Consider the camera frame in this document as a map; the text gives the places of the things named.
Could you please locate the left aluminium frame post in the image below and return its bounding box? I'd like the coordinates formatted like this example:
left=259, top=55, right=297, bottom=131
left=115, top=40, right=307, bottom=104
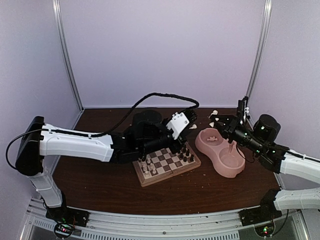
left=51, top=0, right=84, bottom=115

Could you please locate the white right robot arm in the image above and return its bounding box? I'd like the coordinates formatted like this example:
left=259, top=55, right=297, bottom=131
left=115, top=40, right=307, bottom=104
left=209, top=110, right=320, bottom=221

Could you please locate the dark chess pieces row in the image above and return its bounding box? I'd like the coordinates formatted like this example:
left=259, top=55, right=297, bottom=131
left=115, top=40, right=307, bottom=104
left=178, top=147, right=195, bottom=164

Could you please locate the circuit board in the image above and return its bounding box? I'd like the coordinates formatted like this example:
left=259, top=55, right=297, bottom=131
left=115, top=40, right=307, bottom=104
left=254, top=223, right=275, bottom=238
left=53, top=223, right=75, bottom=238

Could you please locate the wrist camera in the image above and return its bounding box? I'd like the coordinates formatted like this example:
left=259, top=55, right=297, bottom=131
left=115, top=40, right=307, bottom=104
left=236, top=96, right=251, bottom=125
left=165, top=109, right=197, bottom=140

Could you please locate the pile of white chess pieces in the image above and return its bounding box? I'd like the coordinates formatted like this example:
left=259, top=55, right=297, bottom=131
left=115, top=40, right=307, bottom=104
left=207, top=136, right=219, bottom=142

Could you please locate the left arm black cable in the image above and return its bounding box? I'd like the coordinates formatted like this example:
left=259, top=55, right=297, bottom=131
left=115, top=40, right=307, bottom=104
left=6, top=92, right=201, bottom=173

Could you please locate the right aluminium frame post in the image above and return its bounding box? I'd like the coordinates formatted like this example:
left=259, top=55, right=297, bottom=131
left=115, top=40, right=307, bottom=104
left=246, top=0, right=273, bottom=99

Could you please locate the right circuit board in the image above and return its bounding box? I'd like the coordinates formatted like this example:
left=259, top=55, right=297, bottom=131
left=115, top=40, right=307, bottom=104
left=254, top=223, right=275, bottom=238

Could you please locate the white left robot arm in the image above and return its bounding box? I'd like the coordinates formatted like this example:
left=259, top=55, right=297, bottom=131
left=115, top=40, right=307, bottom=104
left=15, top=110, right=197, bottom=222

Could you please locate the left circuit board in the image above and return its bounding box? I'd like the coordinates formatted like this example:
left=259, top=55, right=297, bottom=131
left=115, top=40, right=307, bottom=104
left=53, top=223, right=75, bottom=238

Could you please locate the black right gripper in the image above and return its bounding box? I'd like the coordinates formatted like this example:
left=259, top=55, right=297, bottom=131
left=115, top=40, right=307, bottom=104
left=210, top=115, right=265, bottom=155

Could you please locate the wooden chess board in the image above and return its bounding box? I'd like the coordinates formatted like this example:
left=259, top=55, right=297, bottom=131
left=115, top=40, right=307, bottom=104
left=133, top=143, right=201, bottom=187

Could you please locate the aluminium front rail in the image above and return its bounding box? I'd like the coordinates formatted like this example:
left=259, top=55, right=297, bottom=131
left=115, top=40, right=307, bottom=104
left=17, top=198, right=312, bottom=240

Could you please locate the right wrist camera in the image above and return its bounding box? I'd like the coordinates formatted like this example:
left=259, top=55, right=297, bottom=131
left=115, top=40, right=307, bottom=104
left=236, top=96, right=251, bottom=125

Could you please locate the aluminium frame post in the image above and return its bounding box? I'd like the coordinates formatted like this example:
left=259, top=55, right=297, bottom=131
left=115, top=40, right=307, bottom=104
left=246, top=0, right=273, bottom=99
left=51, top=0, right=84, bottom=115

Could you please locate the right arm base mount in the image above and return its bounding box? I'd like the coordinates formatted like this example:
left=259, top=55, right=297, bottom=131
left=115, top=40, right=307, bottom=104
left=238, top=205, right=282, bottom=227

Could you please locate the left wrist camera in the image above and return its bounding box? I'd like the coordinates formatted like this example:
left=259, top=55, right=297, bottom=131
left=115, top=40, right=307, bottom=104
left=165, top=109, right=197, bottom=140

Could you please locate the pink double pet bowl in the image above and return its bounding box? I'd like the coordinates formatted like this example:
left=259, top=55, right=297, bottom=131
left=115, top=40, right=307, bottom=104
left=195, top=128, right=246, bottom=178

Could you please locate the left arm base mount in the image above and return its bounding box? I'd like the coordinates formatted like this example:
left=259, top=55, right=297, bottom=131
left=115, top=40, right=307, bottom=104
left=45, top=207, right=90, bottom=227

